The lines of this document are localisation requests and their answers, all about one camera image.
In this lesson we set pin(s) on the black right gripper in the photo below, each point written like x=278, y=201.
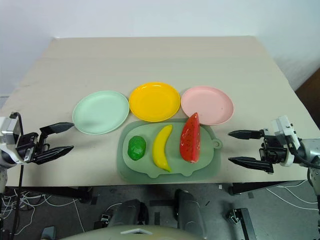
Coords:
x=272, y=150

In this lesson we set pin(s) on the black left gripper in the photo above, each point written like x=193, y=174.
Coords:
x=27, y=146

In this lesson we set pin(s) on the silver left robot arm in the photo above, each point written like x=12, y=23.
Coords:
x=3, y=175

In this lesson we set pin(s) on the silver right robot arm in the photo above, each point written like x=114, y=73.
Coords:
x=311, y=151

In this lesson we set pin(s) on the mint green plate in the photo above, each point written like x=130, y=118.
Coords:
x=101, y=112

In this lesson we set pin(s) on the pink plate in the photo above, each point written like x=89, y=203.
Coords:
x=207, y=105

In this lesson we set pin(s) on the green toy fruit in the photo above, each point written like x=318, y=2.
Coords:
x=136, y=148

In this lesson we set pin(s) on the yellow plate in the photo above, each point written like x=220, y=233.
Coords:
x=155, y=101

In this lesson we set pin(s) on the red toy watermelon slice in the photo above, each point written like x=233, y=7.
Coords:
x=191, y=140

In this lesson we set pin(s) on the black metal stand leg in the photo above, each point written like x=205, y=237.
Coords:
x=243, y=222

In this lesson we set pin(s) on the brown wooden cabinet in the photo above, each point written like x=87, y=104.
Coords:
x=310, y=100

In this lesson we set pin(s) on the green pig-shaped silicone mat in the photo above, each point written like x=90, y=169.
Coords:
x=172, y=162

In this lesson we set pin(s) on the dark rounded robot leg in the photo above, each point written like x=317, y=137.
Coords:
x=190, y=212

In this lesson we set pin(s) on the yellow toy banana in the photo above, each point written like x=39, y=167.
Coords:
x=161, y=147

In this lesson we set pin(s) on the small black floor box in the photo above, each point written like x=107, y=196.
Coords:
x=48, y=233

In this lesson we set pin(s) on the grey robot torso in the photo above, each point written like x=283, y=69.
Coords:
x=130, y=233

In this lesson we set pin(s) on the black table frame beam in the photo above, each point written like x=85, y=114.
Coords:
x=62, y=192
x=260, y=187

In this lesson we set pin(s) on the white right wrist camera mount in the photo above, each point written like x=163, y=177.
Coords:
x=283, y=125

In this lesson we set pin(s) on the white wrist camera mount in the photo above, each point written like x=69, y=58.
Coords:
x=283, y=125
x=8, y=126

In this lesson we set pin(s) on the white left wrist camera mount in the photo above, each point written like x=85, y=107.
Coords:
x=8, y=126

